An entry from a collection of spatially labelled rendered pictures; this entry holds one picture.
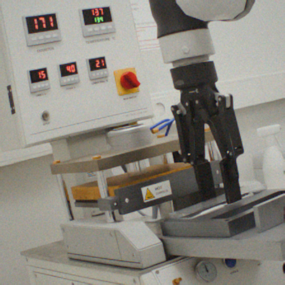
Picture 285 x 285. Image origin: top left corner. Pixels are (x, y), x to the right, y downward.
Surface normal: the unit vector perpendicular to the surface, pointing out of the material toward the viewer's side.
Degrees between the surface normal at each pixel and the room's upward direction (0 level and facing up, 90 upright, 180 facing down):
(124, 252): 90
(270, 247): 90
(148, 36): 90
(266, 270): 65
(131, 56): 90
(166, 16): 103
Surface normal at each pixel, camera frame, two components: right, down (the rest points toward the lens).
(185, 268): 0.44, -0.48
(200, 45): 0.40, -0.04
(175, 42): -0.43, 0.15
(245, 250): -0.79, 0.20
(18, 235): 0.62, -0.09
